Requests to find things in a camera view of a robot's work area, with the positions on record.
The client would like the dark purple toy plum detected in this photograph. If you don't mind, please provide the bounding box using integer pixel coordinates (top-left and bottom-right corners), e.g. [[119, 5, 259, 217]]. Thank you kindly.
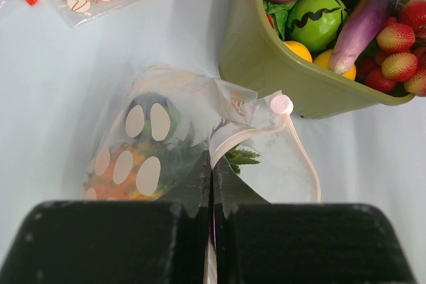
[[124, 92, 181, 142]]

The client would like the yellow toy banana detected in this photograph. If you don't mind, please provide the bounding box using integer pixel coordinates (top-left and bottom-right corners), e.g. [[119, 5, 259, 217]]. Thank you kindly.
[[282, 40, 357, 81]]

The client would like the green toy lettuce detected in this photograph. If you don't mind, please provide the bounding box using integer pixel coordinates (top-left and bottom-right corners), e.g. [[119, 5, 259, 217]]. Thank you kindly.
[[263, 0, 297, 41]]

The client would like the toy lychee cluster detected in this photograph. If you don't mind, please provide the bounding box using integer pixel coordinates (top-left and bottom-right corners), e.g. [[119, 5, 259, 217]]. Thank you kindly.
[[355, 0, 425, 97]]

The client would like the green plastic fruit bin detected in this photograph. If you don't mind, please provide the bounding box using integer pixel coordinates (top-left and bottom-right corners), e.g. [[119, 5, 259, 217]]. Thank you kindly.
[[219, 0, 414, 119]]

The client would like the purple toy eggplant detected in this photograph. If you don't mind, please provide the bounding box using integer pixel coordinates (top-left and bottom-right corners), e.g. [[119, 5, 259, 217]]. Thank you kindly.
[[329, 0, 400, 74]]

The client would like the green toy watermelon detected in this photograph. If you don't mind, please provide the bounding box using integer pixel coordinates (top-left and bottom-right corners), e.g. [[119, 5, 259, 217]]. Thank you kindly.
[[286, 0, 348, 53]]

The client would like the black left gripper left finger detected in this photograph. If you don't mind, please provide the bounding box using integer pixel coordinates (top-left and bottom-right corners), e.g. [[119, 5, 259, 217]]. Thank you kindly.
[[1, 152, 212, 283]]

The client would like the toy pineapple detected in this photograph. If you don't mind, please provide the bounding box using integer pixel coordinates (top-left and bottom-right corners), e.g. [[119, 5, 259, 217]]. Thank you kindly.
[[85, 124, 262, 201]]

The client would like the clear dotted zip bag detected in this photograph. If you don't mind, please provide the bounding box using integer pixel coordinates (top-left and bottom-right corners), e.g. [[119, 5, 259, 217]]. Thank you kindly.
[[83, 65, 321, 203]]

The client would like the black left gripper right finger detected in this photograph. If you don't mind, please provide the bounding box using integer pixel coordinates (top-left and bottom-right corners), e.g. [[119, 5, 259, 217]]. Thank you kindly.
[[212, 158, 415, 283]]

